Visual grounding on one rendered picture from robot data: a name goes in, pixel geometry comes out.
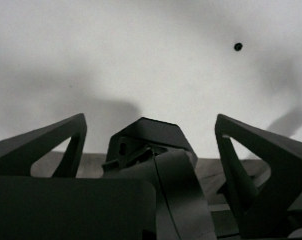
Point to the black hex nut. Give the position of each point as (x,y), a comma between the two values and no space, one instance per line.
(238,46)

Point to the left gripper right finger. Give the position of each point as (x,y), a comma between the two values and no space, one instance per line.
(258,213)

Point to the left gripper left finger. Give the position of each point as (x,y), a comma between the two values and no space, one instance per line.
(18,153)

